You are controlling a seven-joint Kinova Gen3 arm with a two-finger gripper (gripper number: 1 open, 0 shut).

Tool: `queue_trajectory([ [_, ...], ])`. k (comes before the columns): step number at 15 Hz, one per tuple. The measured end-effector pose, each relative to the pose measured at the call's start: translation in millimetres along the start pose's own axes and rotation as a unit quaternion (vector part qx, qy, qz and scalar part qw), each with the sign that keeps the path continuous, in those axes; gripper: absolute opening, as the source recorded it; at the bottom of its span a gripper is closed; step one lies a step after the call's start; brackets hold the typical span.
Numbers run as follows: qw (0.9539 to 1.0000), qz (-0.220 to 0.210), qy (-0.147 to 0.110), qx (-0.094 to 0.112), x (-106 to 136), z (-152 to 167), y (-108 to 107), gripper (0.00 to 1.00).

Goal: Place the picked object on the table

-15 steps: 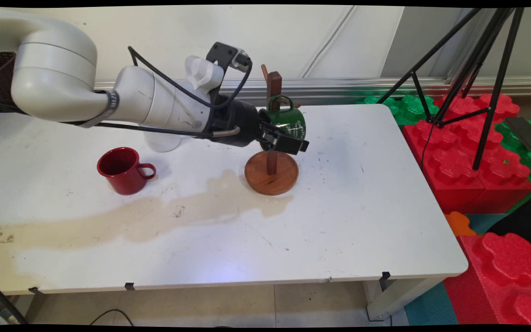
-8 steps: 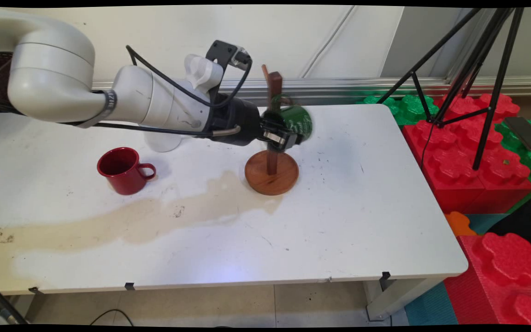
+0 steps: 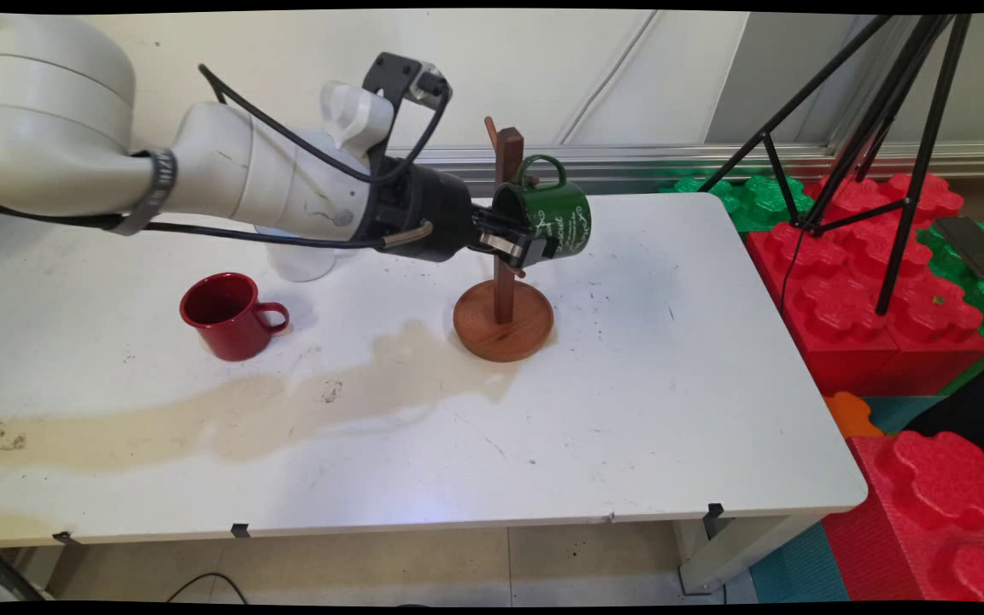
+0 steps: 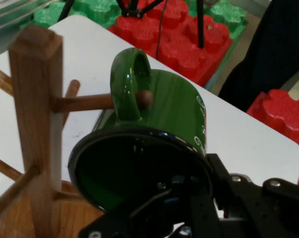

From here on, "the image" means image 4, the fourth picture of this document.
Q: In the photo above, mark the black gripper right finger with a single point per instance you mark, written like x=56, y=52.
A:
x=251, y=210

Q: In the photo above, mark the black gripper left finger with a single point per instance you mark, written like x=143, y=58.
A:
x=149, y=218

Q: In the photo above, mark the green enamel mug white print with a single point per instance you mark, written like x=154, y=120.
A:
x=171, y=104

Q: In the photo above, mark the wooden mug tree stand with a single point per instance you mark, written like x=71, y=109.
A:
x=35, y=111

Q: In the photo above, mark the black cloth object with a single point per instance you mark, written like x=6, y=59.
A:
x=270, y=49

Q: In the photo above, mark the large red foam block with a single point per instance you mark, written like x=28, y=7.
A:
x=179, y=47

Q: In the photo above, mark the black tripod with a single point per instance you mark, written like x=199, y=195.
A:
x=200, y=24

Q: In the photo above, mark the green foam block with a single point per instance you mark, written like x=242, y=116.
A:
x=228, y=15
x=94, y=10

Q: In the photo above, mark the aluminium rail profile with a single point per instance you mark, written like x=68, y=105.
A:
x=10, y=19

